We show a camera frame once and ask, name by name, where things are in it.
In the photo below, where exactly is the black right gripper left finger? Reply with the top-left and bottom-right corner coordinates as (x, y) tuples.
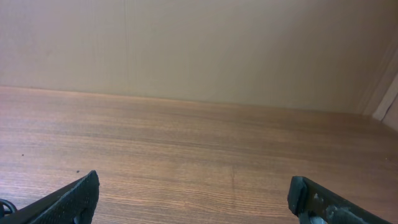
(1, 170), (100, 224)

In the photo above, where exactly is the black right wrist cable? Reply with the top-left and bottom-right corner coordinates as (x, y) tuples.
(0, 198), (18, 218)

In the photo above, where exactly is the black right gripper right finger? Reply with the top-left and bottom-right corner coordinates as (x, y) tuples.
(287, 176), (390, 224)

